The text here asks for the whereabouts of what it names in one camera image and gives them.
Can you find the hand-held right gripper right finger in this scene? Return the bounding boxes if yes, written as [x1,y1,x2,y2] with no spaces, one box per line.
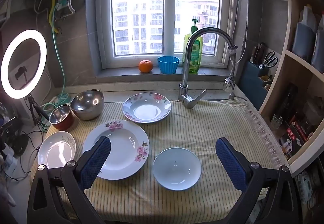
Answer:
[215,137,303,224]

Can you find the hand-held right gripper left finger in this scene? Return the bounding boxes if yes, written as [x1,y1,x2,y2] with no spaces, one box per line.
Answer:
[27,136,112,224]

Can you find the large white floral plate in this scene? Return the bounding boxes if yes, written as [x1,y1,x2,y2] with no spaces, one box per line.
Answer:
[82,120,150,180]

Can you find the small white branch-print plate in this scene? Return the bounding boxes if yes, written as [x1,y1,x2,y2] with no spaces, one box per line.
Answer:
[38,131,77,169]

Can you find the small red steel bowl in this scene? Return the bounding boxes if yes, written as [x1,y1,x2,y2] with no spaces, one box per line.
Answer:
[49,104,75,131]

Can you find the plain white bowl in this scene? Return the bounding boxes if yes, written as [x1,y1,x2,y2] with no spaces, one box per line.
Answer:
[152,147,202,191]

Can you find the large steel bowl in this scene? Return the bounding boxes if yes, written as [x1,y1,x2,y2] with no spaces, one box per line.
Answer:
[70,89,105,121]

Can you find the pale blue floral plate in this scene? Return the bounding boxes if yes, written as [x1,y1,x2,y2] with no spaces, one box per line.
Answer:
[123,92,172,123]

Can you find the person's left forearm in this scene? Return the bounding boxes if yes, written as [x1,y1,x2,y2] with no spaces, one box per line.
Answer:
[0,158,16,207]

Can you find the black oval device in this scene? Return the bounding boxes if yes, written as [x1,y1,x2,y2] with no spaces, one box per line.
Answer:
[13,134,29,156]

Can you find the white power strip with adapters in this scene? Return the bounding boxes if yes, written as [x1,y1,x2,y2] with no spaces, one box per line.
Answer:
[2,152,19,172]

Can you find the black tripod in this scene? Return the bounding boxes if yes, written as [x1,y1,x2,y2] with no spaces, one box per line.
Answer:
[27,95,50,125]

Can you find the yellow striped cloth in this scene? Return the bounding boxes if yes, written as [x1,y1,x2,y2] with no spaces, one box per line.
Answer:
[30,99,289,222]

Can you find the small glass cup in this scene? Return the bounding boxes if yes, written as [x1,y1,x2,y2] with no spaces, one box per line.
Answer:
[270,114,283,131]

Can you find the dark printed box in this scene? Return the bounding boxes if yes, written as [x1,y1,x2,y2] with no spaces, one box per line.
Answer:
[280,118,317,161]

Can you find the dark teal knife holder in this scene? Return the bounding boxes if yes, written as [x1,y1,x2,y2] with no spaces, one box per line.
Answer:
[243,60,274,110]

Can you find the black bottle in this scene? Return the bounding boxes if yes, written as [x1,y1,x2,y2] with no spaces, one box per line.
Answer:
[283,83,298,118]

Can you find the chrome faucet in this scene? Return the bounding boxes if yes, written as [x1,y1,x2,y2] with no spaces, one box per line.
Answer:
[178,28,247,109]

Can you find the orange fruit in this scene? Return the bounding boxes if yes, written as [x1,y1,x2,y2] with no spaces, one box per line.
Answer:
[139,60,154,73]

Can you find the green dish soap bottle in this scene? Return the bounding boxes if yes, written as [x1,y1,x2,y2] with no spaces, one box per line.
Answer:
[183,19,203,74]

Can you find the blue ribbed cup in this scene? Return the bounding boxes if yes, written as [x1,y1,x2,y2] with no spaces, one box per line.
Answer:
[157,56,180,75]

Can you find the yellow gas pipe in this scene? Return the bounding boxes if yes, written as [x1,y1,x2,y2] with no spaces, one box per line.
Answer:
[50,0,61,35]

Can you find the beige wooden shelf unit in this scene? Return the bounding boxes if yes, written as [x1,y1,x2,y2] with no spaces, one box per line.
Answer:
[258,0,324,179]

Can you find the dark liquid jug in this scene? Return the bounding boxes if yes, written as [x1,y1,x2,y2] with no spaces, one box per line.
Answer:
[292,5,320,62]

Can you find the white framed window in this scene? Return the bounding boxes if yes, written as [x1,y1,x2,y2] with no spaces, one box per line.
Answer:
[97,0,237,69]

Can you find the white ring light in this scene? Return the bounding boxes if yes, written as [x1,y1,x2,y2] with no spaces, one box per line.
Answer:
[0,29,48,99]

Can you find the black handled scissors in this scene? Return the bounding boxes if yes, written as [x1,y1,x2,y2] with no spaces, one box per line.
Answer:
[258,50,278,69]

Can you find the dark handled knife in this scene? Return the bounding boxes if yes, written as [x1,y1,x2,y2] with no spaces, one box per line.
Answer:
[256,42,265,65]
[250,45,259,63]

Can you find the blind pull chain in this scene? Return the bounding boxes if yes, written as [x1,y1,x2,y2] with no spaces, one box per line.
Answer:
[231,0,248,60]

